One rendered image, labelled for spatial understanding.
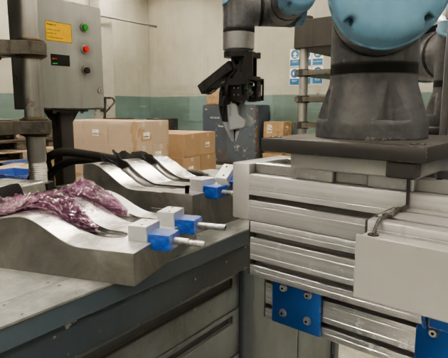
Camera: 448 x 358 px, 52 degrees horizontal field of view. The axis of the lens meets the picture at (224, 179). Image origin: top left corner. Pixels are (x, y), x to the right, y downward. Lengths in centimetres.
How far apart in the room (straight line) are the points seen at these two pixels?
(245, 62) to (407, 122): 55
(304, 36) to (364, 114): 464
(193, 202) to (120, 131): 410
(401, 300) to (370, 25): 27
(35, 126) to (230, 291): 83
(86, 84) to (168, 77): 816
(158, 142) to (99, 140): 66
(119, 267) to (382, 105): 46
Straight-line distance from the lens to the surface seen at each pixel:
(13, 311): 72
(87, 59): 190
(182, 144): 572
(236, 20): 110
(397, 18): 49
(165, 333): 101
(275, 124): 793
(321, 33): 515
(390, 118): 63
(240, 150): 822
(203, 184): 103
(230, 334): 122
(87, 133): 546
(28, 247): 85
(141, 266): 76
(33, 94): 161
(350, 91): 62
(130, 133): 498
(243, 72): 109
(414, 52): 65
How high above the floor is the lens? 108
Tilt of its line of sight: 9 degrees down
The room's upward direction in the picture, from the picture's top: straight up
